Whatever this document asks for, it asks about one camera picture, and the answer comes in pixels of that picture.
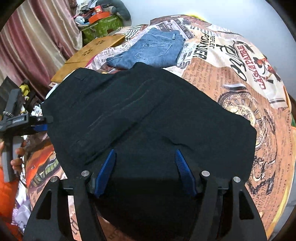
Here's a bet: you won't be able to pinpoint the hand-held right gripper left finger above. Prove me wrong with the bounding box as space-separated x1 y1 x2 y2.
22 149 117 241

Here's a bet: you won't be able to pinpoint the printed blanket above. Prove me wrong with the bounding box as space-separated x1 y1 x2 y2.
11 14 294 241

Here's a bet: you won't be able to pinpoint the orange box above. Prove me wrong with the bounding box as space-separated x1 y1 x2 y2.
88 11 111 24

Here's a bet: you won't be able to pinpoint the pile of clothes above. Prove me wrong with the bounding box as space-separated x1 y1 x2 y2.
73 0 97 24

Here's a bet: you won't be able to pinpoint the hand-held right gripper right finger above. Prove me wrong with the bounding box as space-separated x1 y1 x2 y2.
174 149 269 241

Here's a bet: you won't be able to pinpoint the wooden folding table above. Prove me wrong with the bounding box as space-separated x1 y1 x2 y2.
51 35 126 83

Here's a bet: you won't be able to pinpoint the blue jeans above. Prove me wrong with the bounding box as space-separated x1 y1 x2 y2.
106 29 185 69

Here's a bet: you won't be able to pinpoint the orange quilted cloth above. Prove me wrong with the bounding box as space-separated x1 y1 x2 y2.
0 178 27 218

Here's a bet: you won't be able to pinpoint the grey plush pillow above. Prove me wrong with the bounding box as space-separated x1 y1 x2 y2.
111 0 132 22

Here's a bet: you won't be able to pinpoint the green storage box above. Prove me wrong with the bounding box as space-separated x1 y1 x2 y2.
81 14 123 45

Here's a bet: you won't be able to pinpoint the person's left hand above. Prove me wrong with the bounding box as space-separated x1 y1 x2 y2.
10 148 25 176

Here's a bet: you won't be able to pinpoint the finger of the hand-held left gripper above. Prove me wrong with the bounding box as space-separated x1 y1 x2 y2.
29 115 54 125
30 124 48 134

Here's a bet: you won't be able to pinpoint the black pants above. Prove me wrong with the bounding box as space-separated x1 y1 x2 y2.
42 62 258 241

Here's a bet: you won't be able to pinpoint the striped pink curtain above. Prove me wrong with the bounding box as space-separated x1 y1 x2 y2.
0 0 84 98

